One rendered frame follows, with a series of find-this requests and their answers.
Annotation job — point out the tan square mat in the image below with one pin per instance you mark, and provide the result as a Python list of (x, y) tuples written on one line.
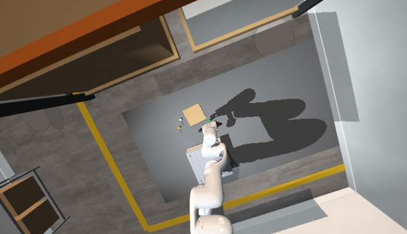
[(194, 114)]

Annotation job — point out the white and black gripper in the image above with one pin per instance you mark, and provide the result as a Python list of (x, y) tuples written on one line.
[(214, 124)]

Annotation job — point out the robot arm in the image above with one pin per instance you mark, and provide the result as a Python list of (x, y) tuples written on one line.
[(211, 194)]

